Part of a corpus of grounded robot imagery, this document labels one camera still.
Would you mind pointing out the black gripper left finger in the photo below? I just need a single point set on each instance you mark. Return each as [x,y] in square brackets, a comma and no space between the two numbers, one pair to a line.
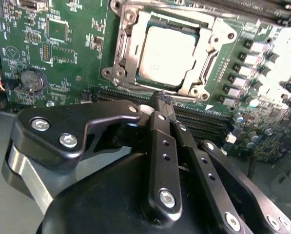
[94,112]

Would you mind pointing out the silver CPU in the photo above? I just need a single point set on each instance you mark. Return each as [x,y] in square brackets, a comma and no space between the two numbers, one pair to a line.
[167,53]

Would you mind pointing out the metal socket cover frame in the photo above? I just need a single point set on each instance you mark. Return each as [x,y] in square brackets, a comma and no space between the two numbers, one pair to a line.
[203,33]

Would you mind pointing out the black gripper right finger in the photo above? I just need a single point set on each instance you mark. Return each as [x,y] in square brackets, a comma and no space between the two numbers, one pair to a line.
[200,168]

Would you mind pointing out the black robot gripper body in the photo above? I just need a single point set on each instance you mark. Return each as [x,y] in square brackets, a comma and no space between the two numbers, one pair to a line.
[99,200]

